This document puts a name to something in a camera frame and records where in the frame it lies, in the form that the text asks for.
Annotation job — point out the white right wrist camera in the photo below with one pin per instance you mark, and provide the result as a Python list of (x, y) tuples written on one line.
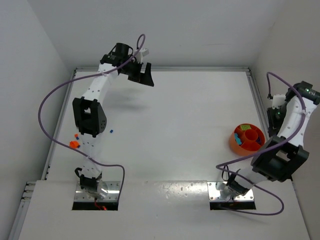
[(277, 100)]

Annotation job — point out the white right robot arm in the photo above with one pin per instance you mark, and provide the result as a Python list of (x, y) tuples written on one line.
[(284, 152)]

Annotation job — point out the teal lego brick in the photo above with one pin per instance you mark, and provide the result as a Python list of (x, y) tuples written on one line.
[(238, 139)]

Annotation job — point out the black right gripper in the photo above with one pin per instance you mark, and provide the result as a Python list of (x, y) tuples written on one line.
[(272, 121)]

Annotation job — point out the orange round divided container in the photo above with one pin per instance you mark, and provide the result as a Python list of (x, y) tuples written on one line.
[(248, 138)]

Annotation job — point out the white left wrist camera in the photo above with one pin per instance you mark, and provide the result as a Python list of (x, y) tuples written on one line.
[(140, 54)]

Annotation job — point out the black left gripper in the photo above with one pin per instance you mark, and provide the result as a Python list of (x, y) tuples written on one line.
[(136, 72)]

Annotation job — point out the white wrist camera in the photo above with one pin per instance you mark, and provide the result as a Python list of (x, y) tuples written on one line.
[(277, 100), (140, 54)]

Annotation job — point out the lime green lego brick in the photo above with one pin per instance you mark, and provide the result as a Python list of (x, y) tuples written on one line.
[(245, 127)]

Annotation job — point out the aluminium frame rail right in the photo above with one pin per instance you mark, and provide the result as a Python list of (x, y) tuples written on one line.
[(259, 105)]

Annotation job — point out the metal base plate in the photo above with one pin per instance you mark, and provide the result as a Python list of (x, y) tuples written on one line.
[(218, 192), (110, 191)]

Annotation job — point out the orange round lego piece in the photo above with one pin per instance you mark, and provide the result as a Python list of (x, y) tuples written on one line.
[(74, 144)]

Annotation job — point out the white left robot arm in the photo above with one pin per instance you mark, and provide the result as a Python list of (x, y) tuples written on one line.
[(90, 118)]

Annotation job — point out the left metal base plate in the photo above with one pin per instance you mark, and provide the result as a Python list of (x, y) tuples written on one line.
[(110, 191)]

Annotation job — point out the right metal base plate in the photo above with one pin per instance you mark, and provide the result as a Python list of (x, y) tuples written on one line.
[(218, 192)]

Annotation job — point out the purple flower lego block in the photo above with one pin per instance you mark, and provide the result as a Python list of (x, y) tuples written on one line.
[(260, 139)]

